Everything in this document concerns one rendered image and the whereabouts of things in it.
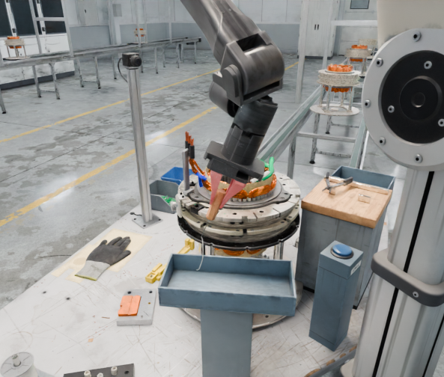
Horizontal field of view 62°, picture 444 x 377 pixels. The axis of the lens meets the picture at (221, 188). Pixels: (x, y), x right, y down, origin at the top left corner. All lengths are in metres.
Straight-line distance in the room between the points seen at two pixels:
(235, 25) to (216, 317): 0.51
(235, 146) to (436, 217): 0.30
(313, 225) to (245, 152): 0.48
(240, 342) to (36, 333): 0.55
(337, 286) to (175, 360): 0.41
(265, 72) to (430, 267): 0.35
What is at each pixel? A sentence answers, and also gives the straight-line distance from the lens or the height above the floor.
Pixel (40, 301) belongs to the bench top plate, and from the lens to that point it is 1.20.
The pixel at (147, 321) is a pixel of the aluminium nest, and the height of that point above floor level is 0.79.
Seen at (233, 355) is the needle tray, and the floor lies 0.89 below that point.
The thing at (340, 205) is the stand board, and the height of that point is 1.06.
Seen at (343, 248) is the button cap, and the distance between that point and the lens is 0.86.
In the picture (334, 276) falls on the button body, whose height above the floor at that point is 0.99.
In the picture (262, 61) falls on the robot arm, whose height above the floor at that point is 1.45.
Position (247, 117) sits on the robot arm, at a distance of 0.57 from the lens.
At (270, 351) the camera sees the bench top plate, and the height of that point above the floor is 0.78.
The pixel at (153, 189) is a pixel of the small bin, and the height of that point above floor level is 0.82.
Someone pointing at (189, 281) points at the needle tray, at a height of 1.03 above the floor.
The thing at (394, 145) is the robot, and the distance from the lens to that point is 0.48.
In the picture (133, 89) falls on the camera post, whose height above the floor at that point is 1.29.
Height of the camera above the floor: 1.51
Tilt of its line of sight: 26 degrees down
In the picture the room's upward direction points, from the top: straight up
